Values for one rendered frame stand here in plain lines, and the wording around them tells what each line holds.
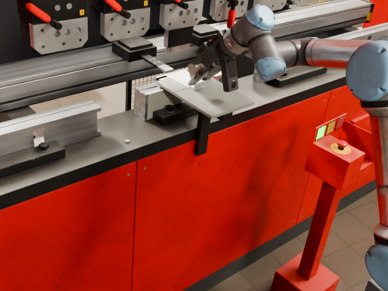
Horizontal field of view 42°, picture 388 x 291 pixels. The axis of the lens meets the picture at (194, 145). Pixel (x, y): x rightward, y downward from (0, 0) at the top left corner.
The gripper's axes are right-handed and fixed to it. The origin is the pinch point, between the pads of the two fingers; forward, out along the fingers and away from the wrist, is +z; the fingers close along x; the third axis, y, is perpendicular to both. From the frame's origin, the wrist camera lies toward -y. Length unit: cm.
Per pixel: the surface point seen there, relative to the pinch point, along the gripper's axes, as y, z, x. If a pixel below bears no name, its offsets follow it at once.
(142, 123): -2.5, 15.5, 15.8
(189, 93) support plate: -2.5, -0.8, 6.6
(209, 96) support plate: -6.5, -4.2, 3.1
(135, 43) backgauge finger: 25.5, 18.0, 0.1
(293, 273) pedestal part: -80, 49, -41
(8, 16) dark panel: 53, 35, 30
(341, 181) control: -51, -2, -35
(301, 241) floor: -76, 68, -74
